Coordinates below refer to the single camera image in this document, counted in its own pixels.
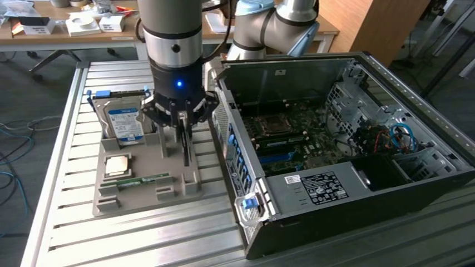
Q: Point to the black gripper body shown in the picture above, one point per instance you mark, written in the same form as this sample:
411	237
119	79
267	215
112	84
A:
177	86

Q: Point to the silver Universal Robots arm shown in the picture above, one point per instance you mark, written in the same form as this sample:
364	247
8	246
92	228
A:
171	22

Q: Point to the metal CPU socket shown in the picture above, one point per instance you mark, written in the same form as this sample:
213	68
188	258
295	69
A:
276	124

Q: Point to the grey parts rack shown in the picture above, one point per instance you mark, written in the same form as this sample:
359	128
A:
148	172

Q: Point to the CPU chip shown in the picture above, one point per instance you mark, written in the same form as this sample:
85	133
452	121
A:
116	165

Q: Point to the RAM stick with white label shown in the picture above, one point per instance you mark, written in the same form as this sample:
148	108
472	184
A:
281	142

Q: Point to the green RAM stick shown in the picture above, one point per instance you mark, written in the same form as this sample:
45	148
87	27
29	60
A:
137	180

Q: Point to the white paper stack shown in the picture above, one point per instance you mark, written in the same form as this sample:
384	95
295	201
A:
215	25

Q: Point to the blue expansion slot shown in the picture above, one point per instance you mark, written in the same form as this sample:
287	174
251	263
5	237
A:
276	160

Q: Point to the small white box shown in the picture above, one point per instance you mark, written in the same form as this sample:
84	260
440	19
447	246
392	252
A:
111	23

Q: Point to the green motherboard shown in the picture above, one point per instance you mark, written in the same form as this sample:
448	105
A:
315	133

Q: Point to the white box with tape roll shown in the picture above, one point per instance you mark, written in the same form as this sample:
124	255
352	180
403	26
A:
83	26

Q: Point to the blue case latch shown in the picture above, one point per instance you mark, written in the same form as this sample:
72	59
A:
249	203

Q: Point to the wooden desk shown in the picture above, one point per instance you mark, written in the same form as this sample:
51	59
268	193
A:
55	38

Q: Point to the grey power supply unit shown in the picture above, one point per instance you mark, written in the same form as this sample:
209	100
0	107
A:
281	197

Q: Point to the black and white box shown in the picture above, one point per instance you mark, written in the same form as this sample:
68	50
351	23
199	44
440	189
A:
35	26

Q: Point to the black open PC case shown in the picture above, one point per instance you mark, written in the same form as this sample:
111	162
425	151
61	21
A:
333	231

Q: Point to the wooden cabinet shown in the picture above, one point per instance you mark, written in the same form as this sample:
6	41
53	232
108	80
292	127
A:
389	27

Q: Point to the hard disk with blue bracket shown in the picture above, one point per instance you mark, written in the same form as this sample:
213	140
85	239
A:
121	125

